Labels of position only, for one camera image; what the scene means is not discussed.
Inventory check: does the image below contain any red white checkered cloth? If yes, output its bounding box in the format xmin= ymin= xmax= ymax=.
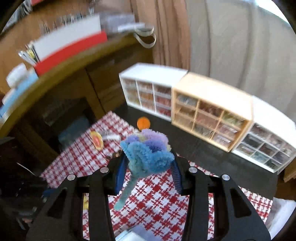
xmin=39 ymin=110 xmax=273 ymax=241

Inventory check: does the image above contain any white sheer curtain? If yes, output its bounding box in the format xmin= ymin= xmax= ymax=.
xmin=186 ymin=1 xmax=295 ymax=119

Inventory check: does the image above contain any orange curtain left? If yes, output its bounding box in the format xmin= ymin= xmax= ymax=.
xmin=130 ymin=0 xmax=190 ymax=69

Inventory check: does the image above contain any wooden desk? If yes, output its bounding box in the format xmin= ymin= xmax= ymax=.
xmin=0 ymin=34 xmax=155 ymax=163

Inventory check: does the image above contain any white cord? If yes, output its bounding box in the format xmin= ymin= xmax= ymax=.
xmin=132 ymin=24 xmax=157 ymax=49

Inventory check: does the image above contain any white drawer organizer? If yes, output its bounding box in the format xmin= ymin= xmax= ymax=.
xmin=119 ymin=63 xmax=188 ymax=121
xmin=231 ymin=96 xmax=295 ymax=174

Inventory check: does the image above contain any yellow orange flower mirror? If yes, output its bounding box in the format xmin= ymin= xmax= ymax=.
xmin=89 ymin=131 xmax=122 ymax=152

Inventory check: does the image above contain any white bed cover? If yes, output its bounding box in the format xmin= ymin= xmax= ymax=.
xmin=265 ymin=197 xmax=295 ymax=239

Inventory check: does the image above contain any grey blue storage box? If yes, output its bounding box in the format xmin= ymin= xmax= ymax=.
xmin=115 ymin=225 xmax=162 ymax=241

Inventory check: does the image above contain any white drawer organizer left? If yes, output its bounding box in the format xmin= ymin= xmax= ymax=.
xmin=119 ymin=63 xmax=188 ymax=121

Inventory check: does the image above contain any beige drawer organizer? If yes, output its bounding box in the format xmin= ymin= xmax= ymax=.
xmin=171 ymin=72 xmax=253 ymax=152

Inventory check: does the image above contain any blue books stack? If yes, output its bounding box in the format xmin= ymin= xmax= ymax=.
xmin=58 ymin=116 xmax=90 ymax=150

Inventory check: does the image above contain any blue pipe cleaner flower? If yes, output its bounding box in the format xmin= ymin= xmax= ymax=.
xmin=114 ymin=128 xmax=175 ymax=210

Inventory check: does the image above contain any white drawer organizer right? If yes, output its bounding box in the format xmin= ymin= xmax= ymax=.
xmin=231 ymin=96 xmax=295 ymax=174

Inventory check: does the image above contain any red white folder box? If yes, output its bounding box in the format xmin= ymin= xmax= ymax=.
xmin=30 ymin=14 xmax=108 ymax=76

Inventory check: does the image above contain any orange fuzzy scrunchie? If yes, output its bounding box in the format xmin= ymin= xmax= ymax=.
xmin=137 ymin=116 xmax=151 ymax=131

